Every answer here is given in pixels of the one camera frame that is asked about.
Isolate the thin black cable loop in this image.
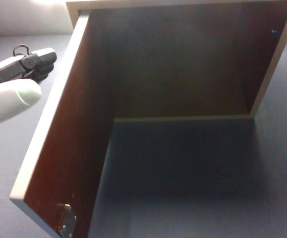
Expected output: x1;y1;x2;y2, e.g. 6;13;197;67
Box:
12;44;31;58

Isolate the metal cabinet hinge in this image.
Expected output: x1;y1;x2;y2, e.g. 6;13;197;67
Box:
57;203;77;238

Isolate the grey table cloth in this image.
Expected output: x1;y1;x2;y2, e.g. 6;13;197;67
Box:
0;24;287;238

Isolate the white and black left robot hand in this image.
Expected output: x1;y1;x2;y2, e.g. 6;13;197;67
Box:
0;48;57;133

